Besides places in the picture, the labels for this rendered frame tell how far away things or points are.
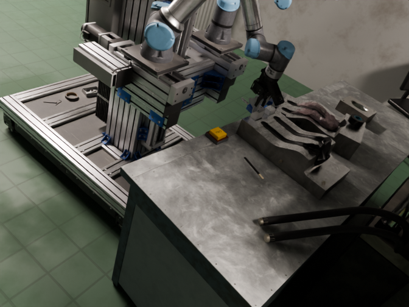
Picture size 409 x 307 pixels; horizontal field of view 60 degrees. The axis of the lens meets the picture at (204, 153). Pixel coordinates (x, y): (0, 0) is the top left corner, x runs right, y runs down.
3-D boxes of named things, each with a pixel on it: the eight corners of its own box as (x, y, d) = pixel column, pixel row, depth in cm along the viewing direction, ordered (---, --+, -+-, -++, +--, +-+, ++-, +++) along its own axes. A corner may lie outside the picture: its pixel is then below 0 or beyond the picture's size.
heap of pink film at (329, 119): (289, 114, 190) (295, 102, 185) (297, 102, 203) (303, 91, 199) (333, 136, 185) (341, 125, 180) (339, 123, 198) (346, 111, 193)
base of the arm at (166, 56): (132, 50, 157) (135, 28, 150) (155, 44, 167) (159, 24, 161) (156, 66, 152) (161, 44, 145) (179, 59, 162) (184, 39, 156)
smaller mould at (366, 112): (335, 108, 224) (340, 99, 220) (344, 103, 234) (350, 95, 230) (361, 127, 216) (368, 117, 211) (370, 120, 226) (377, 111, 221)
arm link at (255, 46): (241, 48, 152) (265, 54, 153) (244, 59, 143) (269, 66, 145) (248, 30, 147) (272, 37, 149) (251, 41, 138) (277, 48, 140)
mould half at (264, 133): (235, 133, 173) (244, 111, 164) (265, 120, 190) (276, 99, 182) (319, 200, 151) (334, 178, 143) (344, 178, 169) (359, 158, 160)
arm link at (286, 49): (276, 36, 144) (296, 41, 145) (266, 58, 152) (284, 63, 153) (278, 47, 139) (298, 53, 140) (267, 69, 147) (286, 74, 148)
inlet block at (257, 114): (236, 103, 174) (240, 95, 170) (243, 100, 177) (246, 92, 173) (255, 120, 169) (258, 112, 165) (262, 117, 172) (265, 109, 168)
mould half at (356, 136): (264, 115, 193) (271, 98, 187) (277, 98, 213) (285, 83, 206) (349, 159, 183) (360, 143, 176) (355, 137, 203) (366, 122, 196)
